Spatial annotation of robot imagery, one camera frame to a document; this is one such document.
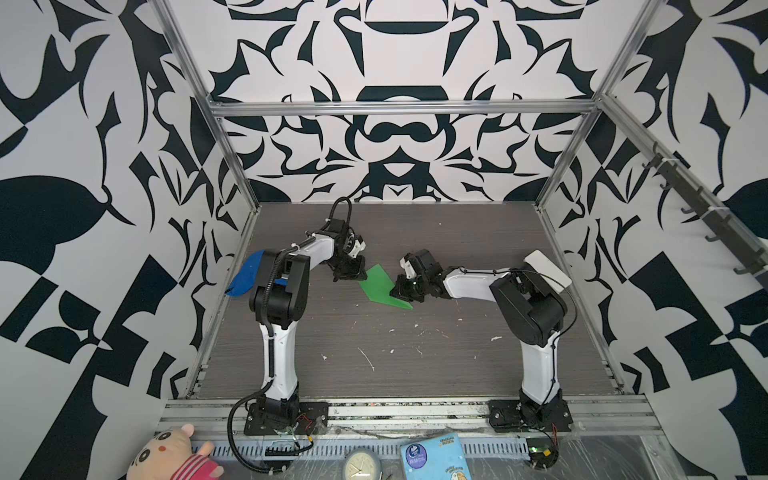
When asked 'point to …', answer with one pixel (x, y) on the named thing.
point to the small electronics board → (543, 452)
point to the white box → (544, 265)
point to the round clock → (362, 464)
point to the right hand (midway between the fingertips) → (391, 291)
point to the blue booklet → (439, 457)
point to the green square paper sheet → (378, 285)
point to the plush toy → (171, 455)
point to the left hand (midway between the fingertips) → (364, 271)
